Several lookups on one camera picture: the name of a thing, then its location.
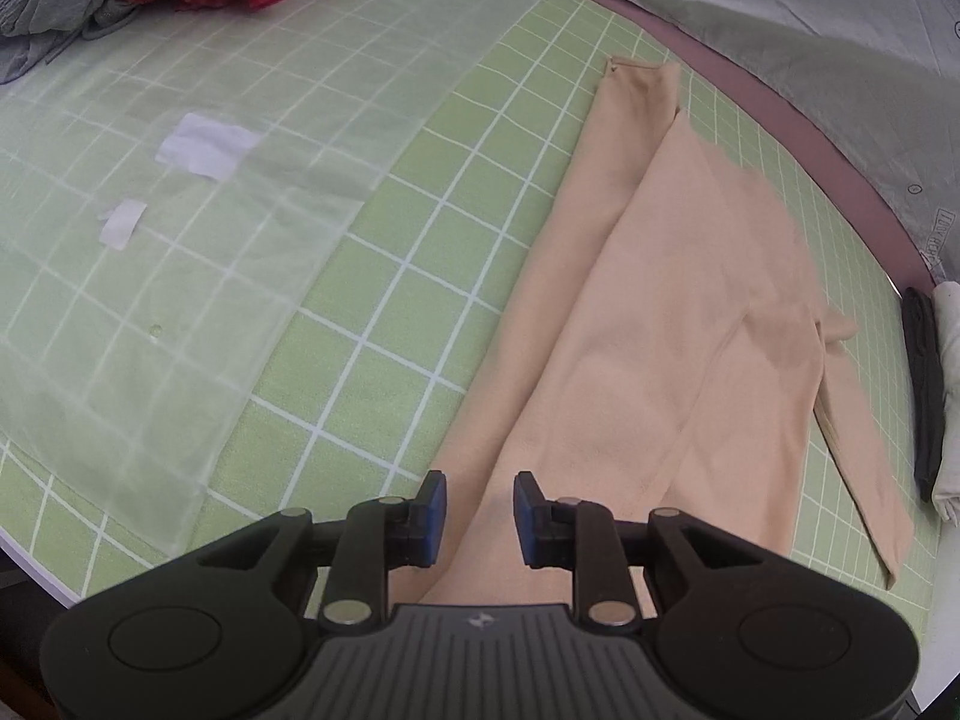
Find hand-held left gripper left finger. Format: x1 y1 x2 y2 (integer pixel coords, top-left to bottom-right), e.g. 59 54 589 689
193 469 449 632

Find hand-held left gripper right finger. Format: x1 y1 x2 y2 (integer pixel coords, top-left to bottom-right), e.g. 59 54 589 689
513 469 767 628

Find beige garment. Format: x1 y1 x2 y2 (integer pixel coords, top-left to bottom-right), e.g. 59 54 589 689
390 56 917 610

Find green grid mat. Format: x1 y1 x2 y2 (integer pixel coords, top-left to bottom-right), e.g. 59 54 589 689
0 0 943 610

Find clear plastic sheet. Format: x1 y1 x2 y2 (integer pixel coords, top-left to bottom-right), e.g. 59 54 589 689
0 0 557 554

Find black folded cloth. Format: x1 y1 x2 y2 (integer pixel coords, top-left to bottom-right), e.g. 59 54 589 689
900 286 949 503

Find small white label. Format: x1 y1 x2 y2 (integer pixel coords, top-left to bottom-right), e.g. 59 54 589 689
99 198 148 251

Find large white label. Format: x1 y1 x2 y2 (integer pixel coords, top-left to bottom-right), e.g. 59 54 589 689
156 112 263 182

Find white folded cloth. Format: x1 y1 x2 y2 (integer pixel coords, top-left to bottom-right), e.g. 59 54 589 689
928 279 960 524

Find grey pants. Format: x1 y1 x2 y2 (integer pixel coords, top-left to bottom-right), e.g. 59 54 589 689
0 0 142 85

